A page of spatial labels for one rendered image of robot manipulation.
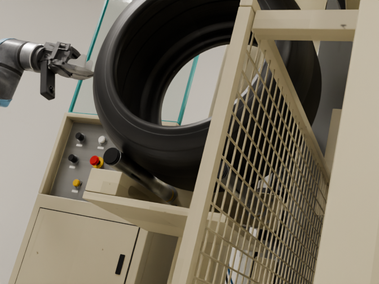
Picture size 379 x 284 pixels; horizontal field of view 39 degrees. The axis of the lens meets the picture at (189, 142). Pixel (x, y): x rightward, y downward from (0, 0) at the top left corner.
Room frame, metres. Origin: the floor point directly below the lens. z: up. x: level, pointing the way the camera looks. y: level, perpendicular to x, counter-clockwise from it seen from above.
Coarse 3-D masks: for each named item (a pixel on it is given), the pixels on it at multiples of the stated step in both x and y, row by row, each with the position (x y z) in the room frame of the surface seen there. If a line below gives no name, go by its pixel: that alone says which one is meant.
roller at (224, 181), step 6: (222, 162) 1.13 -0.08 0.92; (228, 168) 1.14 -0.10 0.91; (222, 174) 1.13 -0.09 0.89; (234, 174) 1.18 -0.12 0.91; (222, 180) 1.15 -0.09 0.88; (234, 180) 1.18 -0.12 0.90; (240, 180) 1.23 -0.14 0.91; (228, 186) 1.18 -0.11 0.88; (240, 186) 1.23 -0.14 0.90; (246, 186) 1.29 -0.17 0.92; (246, 192) 1.27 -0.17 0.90; (252, 192) 1.33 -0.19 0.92; (234, 198) 1.29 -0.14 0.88; (240, 204) 1.33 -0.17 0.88; (246, 204) 1.33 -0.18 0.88; (246, 210) 1.39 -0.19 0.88; (252, 210) 1.38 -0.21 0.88; (258, 210) 1.40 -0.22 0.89
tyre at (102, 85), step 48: (144, 0) 1.24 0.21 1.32; (192, 0) 1.35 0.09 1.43; (240, 0) 1.32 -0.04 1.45; (288, 0) 1.10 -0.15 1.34; (144, 48) 1.46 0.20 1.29; (192, 48) 1.48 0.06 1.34; (288, 48) 1.07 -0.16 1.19; (96, 96) 1.29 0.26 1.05; (144, 96) 1.52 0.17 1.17; (144, 144) 1.20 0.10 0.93; (192, 144) 1.14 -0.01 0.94; (240, 144) 1.13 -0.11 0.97; (288, 144) 1.22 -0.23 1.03
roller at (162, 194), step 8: (112, 152) 1.26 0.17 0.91; (120, 152) 1.26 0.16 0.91; (104, 160) 1.26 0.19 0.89; (112, 160) 1.25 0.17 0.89; (120, 160) 1.26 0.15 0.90; (128, 160) 1.29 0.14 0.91; (120, 168) 1.29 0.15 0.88; (128, 168) 1.31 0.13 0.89; (136, 168) 1.34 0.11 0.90; (136, 176) 1.36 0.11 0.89; (144, 176) 1.38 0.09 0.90; (152, 176) 1.43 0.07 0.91; (144, 184) 1.41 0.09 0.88; (152, 184) 1.43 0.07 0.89; (160, 184) 1.47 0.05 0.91; (152, 192) 1.47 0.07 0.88; (160, 192) 1.49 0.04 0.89; (168, 192) 1.52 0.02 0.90; (168, 200) 1.55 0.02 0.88
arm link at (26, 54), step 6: (30, 42) 1.51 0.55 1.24; (24, 48) 1.50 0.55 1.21; (30, 48) 1.49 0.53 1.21; (36, 48) 1.49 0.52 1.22; (24, 54) 1.49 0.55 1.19; (30, 54) 1.49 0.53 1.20; (24, 60) 1.50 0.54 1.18; (30, 60) 1.49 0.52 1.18; (24, 66) 1.53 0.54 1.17; (30, 66) 1.51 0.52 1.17; (36, 72) 1.53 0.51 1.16
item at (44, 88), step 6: (42, 66) 1.49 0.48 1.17; (48, 66) 1.49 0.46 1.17; (42, 72) 1.48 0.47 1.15; (48, 72) 1.48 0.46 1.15; (42, 78) 1.48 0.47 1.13; (48, 78) 1.48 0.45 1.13; (54, 78) 1.51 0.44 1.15; (42, 84) 1.48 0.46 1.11; (48, 84) 1.48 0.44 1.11; (54, 84) 1.51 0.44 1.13; (42, 90) 1.47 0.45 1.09; (48, 90) 1.48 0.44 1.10; (54, 90) 1.51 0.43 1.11; (48, 96) 1.49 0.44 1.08; (54, 96) 1.50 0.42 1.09
